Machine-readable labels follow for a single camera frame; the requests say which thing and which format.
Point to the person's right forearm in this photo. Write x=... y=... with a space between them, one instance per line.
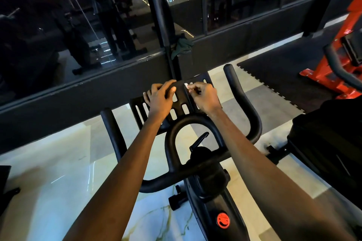
x=283 y=181

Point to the dark green hanging cloth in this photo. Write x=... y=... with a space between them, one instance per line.
x=181 y=47

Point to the small white wipe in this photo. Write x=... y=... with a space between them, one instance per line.
x=190 y=86

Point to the person's right hand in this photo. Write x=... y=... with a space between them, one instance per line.
x=205 y=98

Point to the person's left hand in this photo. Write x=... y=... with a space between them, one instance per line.
x=161 y=101

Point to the person's left forearm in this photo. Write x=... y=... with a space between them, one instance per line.
x=113 y=187

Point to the red gym machine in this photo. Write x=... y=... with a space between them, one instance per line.
x=339 y=63

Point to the black interlocking foam mat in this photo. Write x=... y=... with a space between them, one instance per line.
x=288 y=74

